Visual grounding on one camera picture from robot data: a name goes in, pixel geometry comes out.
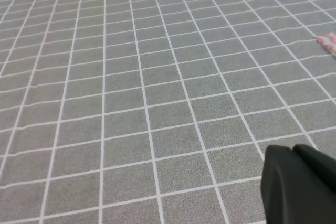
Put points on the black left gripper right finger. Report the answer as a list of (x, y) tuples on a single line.
[(314, 174)]

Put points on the grey grid tablecloth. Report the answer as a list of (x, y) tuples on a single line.
[(156, 111)]

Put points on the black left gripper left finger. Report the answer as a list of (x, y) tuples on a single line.
[(277, 192)]

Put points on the pink wavy striped towel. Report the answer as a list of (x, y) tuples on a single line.
[(328, 41)]

